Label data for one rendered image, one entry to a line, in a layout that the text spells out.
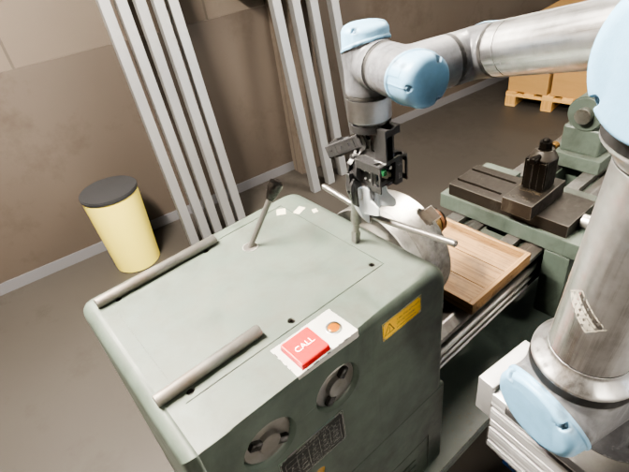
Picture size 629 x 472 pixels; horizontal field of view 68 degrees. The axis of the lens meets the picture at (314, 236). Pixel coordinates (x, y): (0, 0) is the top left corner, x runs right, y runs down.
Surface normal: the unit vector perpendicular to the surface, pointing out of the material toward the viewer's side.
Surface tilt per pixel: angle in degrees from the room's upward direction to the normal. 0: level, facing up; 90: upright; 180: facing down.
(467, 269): 0
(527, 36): 66
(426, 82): 90
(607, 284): 91
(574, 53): 110
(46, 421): 0
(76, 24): 90
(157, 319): 0
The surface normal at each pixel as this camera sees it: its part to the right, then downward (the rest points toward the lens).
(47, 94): 0.56, 0.43
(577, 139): -0.76, 0.46
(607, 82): -0.89, 0.25
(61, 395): -0.13, -0.80
